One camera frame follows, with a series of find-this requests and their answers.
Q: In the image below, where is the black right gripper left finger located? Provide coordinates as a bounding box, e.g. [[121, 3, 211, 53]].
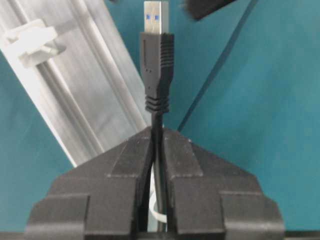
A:
[[25, 128, 153, 240]]

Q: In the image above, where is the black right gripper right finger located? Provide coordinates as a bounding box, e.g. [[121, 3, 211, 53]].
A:
[[162, 128, 285, 240]]

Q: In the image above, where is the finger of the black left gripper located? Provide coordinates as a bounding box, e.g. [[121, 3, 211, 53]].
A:
[[185, 0, 235, 21]]

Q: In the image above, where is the black USB cable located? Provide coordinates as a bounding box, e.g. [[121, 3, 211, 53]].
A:
[[138, 0, 175, 226]]

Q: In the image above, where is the white zip-tie ring middle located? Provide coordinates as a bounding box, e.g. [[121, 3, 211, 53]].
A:
[[148, 189, 168, 223]]

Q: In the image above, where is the silver aluminium rail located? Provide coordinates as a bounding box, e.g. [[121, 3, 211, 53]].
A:
[[0, 0, 150, 166]]

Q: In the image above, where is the white zip-tie ring near hub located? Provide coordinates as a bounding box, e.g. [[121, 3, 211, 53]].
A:
[[1, 18, 76, 69]]

